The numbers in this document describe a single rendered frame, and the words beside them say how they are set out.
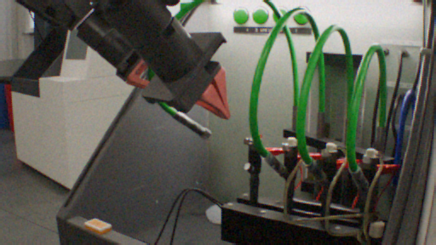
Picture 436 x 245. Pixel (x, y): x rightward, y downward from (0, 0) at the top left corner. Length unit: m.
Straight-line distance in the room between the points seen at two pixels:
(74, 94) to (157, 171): 2.55
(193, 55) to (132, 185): 0.64
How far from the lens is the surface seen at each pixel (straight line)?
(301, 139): 0.67
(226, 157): 1.27
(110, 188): 1.02
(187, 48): 0.47
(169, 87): 0.48
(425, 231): 0.79
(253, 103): 0.68
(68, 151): 3.67
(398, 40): 1.04
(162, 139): 1.13
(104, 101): 3.78
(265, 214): 0.87
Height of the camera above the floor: 1.33
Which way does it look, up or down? 12 degrees down
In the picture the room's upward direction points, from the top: straight up
